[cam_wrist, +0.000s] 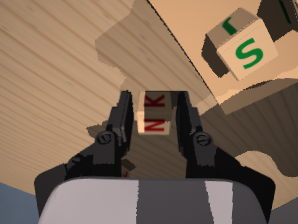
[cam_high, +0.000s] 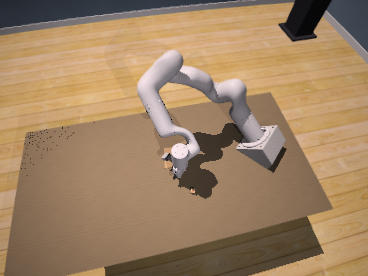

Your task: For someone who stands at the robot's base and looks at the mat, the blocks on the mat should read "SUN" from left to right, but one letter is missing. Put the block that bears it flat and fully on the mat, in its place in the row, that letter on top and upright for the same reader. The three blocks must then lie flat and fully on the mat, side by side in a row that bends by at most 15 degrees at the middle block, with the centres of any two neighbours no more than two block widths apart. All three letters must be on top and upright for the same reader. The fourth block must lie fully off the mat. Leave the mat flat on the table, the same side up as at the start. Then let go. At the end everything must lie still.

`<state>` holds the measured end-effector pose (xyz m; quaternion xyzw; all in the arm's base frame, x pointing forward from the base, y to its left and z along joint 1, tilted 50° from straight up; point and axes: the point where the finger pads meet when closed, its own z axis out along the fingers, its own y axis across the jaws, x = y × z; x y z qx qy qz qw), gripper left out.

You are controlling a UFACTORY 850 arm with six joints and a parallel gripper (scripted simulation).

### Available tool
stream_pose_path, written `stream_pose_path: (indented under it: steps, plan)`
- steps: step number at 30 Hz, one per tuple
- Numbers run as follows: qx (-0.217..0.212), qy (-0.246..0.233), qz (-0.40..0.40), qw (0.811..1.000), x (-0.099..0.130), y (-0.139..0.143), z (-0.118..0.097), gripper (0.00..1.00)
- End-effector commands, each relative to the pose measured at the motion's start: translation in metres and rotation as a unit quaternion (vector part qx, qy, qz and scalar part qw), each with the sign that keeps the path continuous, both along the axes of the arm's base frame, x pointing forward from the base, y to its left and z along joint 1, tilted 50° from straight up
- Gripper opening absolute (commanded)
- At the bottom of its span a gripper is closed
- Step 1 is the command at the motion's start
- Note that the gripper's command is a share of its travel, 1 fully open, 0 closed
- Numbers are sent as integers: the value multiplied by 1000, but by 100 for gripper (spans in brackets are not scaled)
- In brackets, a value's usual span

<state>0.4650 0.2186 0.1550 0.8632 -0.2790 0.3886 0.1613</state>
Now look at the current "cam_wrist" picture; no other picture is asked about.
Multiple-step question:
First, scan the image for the tan flat mat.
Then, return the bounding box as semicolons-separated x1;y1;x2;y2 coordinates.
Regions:
149;0;298;115

